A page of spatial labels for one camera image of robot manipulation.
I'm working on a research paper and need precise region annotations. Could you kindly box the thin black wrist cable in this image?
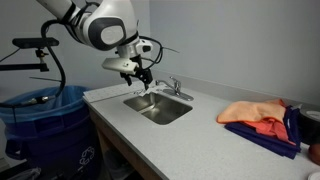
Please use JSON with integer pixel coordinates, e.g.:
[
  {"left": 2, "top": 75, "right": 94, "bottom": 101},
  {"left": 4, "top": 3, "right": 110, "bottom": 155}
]
[{"left": 138, "top": 34, "right": 181, "bottom": 72}]

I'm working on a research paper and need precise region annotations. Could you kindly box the wooden counter frame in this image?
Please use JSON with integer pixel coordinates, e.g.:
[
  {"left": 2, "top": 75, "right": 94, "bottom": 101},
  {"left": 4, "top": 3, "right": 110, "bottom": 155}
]
[{"left": 87, "top": 106, "right": 154, "bottom": 180}]

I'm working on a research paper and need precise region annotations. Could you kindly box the coral red cloth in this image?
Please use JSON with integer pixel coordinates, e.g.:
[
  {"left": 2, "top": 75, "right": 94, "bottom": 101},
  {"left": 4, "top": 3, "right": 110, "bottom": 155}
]
[{"left": 241, "top": 117, "right": 296, "bottom": 145}]

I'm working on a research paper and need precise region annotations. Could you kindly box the white plastic bag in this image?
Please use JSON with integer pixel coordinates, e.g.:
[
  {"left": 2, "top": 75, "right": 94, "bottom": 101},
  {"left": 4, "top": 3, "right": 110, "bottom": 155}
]
[{"left": 8, "top": 167, "right": 43, "bottom": 180}]

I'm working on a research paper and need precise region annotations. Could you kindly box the navy blue cloth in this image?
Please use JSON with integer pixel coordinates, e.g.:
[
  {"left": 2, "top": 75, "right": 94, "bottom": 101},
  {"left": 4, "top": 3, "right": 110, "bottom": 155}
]
[{"left": 224, "top": 105, "right": 302, "bottom": 160}]

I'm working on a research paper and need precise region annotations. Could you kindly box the black bar camera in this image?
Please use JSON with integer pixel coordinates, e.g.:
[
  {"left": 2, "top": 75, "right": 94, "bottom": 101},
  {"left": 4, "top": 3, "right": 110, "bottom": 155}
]
[{"left": 12, "top": 37, "right": 60, "bottom": 48}]

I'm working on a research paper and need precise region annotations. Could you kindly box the blue recycling bin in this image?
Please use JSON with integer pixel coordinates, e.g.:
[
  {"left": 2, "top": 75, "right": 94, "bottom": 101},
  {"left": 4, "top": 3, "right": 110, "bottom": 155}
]
[{"left": 4, "top": 99, "right": 103, "bottom": 180}]

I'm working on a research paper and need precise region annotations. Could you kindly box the stainless steel sink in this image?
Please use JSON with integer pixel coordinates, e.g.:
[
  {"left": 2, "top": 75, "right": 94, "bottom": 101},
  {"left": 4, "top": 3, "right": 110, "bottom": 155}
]
[{"left": 122, "top": 92, "right": 194, "bottom": 126}]

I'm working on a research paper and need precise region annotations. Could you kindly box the orange cloth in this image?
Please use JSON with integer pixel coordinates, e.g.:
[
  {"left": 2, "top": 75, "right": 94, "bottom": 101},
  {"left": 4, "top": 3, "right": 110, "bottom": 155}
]
[{"left": 216, "top": 98, "right": 288, "bottom": 125}]

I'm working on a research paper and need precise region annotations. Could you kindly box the white round object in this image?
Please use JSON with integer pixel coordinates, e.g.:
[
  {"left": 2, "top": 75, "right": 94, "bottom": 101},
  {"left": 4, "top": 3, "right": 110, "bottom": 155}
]
[{"left": 307, "top": 170, "right": 320, "bottom": 180}]

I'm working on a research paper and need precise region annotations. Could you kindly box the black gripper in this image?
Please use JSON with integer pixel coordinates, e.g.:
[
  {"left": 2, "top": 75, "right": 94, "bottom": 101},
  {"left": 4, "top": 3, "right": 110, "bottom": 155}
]
[{"left": 119, "top": 54, "right": 155, "bottom": 91}]

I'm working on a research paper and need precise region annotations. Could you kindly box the grey counter backsplash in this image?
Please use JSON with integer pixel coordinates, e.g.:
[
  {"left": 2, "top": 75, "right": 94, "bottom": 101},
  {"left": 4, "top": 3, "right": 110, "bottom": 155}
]
[{"left": 150, "top": 68, "right": 320, "bottom": 108}]

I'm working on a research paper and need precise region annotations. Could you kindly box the blue plastic bin liner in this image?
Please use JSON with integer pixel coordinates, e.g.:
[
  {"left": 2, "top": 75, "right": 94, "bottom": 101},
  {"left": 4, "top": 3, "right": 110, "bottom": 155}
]
[{"left": 0, "top": 85, "right": 91, "bottom": 125}]

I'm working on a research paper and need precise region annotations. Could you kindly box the reddish brown round object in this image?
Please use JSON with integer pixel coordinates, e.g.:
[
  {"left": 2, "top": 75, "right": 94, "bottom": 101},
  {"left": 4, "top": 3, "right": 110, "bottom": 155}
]
[{"left": 307, "top": 143, "right": 320, "bottom": 166}]

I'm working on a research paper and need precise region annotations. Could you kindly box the chrome tap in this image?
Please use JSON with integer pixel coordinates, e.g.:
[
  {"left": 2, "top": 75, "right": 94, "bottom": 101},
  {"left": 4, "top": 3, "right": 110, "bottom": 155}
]
[{"left": 154, "top": 76, "right": 195, "bottom": 102}]

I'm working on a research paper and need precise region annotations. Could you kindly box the thick black cable hose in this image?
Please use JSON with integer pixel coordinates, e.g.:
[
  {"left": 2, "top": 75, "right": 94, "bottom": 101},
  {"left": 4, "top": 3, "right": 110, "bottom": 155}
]
[{"left": 0, "top": 19, "right": 68, "bottom": 109}]

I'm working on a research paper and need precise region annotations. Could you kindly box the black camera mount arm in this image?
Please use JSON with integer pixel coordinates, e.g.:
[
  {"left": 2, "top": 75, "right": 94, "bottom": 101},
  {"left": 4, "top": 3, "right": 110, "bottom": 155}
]
[{"left": 0, "top": 47, "right": 50, "bottom": 73}]

